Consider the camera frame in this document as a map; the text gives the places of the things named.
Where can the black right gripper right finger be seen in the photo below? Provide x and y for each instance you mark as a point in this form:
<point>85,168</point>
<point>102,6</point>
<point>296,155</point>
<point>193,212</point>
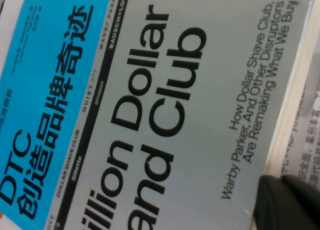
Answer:
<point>305,190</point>

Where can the blue grey DTC book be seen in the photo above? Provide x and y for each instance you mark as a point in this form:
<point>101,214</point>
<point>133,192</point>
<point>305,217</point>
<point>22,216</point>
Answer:
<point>175,102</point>

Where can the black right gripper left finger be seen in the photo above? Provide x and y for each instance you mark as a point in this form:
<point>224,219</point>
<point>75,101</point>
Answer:
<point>272,210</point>

